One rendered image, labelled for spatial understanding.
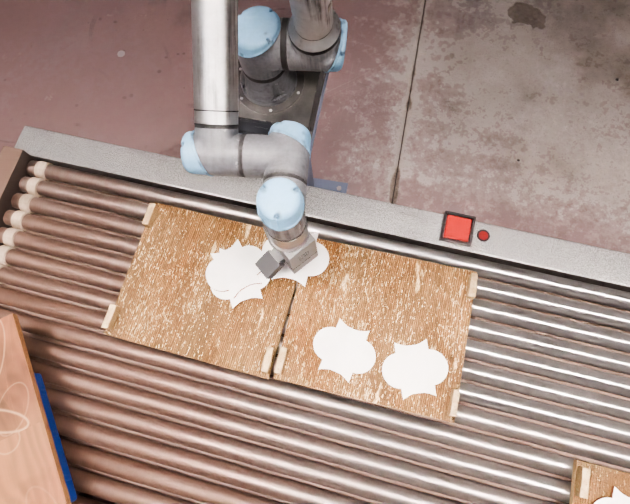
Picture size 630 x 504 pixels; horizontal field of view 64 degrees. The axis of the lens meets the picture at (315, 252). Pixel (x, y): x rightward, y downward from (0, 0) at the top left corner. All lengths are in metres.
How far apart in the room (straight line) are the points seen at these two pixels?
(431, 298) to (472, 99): 1.56
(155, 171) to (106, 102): 1.42
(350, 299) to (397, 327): 0.13
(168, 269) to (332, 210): 0.43
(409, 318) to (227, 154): 0.58
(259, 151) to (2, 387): 0.76
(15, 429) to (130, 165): 0.69
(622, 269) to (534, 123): 1.35
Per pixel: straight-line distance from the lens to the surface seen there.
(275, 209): 0.80
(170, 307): 1.27
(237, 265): 1.23
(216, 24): 0.89
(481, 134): 2.54
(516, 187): 2.46
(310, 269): 1.08
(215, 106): 0.88
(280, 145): 0.87
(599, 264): 1.39
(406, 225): 1.29
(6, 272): 1.50
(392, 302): 1.21
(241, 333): 1.21
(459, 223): 1.30
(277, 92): 1.39
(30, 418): 1.25
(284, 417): 1.20
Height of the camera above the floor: 2.11
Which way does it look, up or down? 72 degrees down
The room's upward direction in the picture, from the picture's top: 10 degrees counter-clockwise
